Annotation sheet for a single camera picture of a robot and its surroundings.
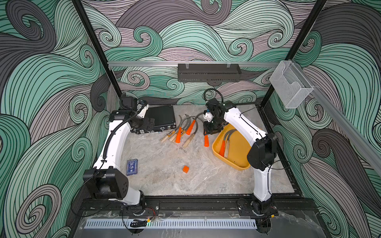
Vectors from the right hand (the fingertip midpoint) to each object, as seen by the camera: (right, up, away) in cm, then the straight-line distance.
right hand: (206, 133), depth 86 cm
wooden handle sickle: (-21, -5, +12) cm, 24 cm away
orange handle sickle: (-17, -2, +13) cm, 22 cm away
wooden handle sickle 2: (-11, -8, +11) cm, 18 cm away
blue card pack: (-44, -19, -1) cm, 48 cm away
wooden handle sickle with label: (-26, -4, +13) cm, 30 cm away
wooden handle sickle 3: (+15, -8, +9) cm, 20 cm away
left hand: (-35, +8, -6) cm, 36 cm away
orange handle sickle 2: (-8, +5, +24) cm, 25 cm away
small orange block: (-12, -22, +1) cm, 25 cm away
